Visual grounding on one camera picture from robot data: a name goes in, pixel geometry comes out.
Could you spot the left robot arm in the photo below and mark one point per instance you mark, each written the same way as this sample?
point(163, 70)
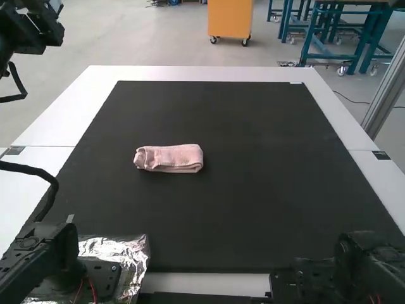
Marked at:
point(38, 253)

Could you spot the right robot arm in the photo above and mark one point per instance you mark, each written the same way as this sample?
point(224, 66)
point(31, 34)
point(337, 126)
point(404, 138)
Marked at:
point(364, 263)

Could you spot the pale towel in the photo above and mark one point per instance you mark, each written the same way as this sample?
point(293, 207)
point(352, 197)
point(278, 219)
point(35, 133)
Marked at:
point(172, 158)

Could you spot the black mat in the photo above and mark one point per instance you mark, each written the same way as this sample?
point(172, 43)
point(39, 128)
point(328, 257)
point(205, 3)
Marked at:
point(221, 206)

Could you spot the silver foil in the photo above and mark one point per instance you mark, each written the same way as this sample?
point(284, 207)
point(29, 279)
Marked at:
point(126, 250)

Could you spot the orange wheeled cabinet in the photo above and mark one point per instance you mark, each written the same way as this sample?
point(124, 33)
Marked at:
point(229, 19)

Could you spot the dark base panel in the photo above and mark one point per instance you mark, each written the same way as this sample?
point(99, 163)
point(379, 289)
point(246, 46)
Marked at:
point(284, 282)

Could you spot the blue metal frame trolley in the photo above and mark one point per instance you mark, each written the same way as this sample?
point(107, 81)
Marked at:
point(289, 16)
point(364, 38)

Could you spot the aluminium profile post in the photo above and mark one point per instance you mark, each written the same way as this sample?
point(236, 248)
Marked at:
point(384, 88)

